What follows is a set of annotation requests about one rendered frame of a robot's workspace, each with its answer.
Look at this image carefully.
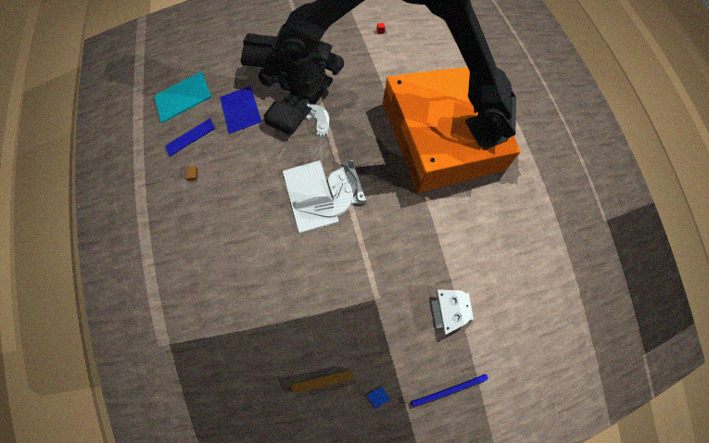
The blue flat bar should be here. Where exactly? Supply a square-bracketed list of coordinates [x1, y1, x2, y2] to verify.
[165, 119, 215, 157]

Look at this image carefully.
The blue thin bar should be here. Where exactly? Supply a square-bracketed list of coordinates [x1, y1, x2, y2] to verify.
[411, 374, 488, 407]

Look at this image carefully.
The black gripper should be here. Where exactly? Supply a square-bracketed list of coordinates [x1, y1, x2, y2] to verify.
[263, 52, 344, 135]

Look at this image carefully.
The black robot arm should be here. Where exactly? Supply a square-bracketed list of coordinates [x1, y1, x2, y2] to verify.
[240, 0, 516, 150]

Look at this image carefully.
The orange flat bar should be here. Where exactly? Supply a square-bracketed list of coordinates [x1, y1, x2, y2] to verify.
[291, 370, 353, 394]

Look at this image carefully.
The teal flat rectangular plate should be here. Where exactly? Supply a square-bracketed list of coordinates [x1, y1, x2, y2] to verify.
[155, 71, 211, 123]

